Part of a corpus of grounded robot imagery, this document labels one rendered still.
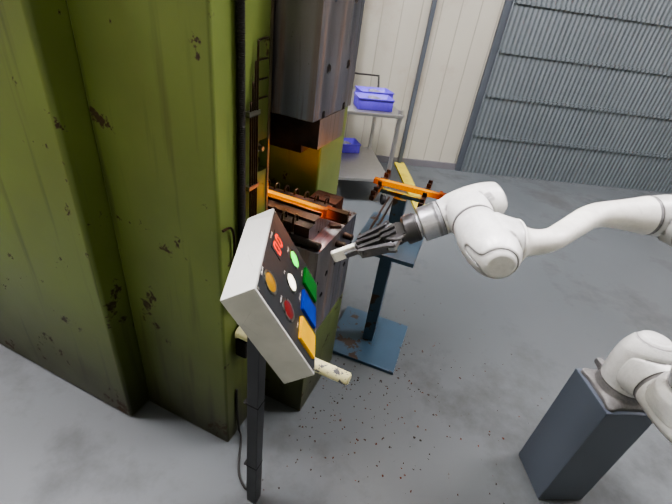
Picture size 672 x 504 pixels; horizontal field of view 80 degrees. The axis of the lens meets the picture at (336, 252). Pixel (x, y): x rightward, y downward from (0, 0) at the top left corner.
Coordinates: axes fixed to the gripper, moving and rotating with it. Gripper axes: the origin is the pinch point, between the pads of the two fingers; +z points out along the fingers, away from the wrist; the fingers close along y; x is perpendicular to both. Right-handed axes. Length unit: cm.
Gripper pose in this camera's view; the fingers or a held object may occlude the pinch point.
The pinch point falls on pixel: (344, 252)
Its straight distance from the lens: 105.5
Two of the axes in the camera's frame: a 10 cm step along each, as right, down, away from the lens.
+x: -3.9, -7.6, -5.2
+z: -9.2, 3.4, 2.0
